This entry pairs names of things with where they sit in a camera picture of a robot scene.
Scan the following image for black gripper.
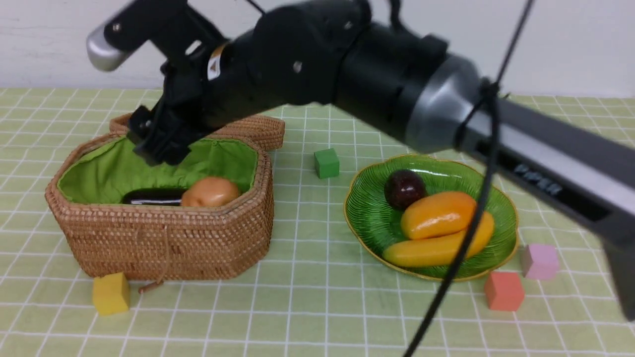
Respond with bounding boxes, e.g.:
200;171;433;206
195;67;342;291
127;45;224;167

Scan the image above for brown toy potato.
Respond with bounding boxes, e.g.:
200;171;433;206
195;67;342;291
181;177;241;207

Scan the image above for purple toy eggplant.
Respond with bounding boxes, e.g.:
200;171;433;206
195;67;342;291
121;187;186;206

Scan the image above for purple toy mangosteen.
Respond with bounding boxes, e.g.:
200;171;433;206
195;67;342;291
383;169;428;212

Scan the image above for orange yellow toy mango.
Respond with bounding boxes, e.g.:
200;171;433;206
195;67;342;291
400;191;477;240

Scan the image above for yellow toy banana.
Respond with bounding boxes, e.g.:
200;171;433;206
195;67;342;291
382;212;495;268

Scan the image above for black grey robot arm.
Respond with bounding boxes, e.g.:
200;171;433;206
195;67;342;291
105;0;634;321

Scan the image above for green wooden cube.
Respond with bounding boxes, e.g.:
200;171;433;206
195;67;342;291
314;148;340;180

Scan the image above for woven wicker basket green lining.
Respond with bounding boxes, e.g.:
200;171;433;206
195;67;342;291
45;133;274;282

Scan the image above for yellow wooden cube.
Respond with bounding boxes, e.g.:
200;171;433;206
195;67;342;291
92;273;130;316

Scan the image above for green leaf-shaped plate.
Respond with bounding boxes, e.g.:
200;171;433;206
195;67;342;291
343;154;521;282

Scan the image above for salmon red wooden cube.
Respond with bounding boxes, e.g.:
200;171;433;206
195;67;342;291
484;271;525;312

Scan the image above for pink wooden cube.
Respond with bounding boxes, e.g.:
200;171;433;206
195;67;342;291
521;243;560;280

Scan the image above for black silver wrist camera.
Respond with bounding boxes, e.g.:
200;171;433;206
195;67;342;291
86;0;227;72

